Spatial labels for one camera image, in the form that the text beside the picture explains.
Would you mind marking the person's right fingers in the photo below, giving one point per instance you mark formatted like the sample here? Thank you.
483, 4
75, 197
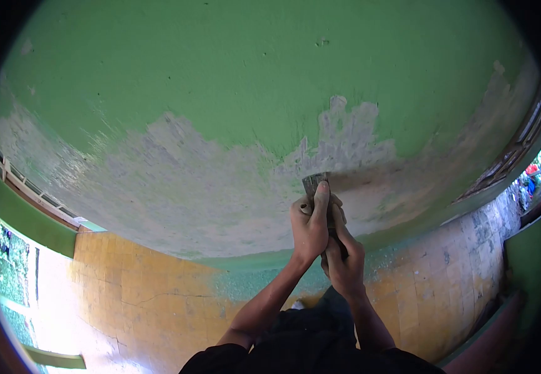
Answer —
338, 215

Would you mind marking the person's body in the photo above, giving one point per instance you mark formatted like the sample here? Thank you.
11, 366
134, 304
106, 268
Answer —
308, 348

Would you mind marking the metal paint scraper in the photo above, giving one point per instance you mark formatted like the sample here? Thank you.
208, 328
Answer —
315, 182

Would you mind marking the person's left fingers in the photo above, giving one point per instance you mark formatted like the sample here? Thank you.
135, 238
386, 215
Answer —
301, 206

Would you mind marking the person's left thumb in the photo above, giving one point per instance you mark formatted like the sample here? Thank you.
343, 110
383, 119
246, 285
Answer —
322, 203

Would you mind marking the wooden louvre window frame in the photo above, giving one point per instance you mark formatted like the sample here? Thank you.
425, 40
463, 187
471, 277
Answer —
509, 149

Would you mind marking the green door leaf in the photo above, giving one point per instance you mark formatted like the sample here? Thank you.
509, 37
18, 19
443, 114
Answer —
27, 217

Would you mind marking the person's right hand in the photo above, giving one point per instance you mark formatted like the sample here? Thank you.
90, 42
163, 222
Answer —
345, 269

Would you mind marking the person's legs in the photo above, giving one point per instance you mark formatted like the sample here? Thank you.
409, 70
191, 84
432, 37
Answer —
333, 306

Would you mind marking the person's left hand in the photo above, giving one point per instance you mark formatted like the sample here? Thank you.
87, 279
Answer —
305, 233

